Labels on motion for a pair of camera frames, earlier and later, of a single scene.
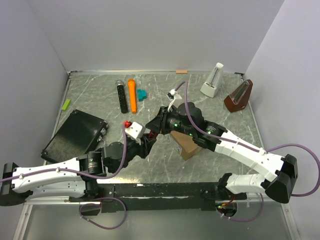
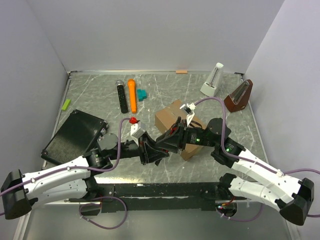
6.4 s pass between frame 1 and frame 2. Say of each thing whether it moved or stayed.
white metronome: stayed
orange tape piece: stayed
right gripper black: moved
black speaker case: stayed
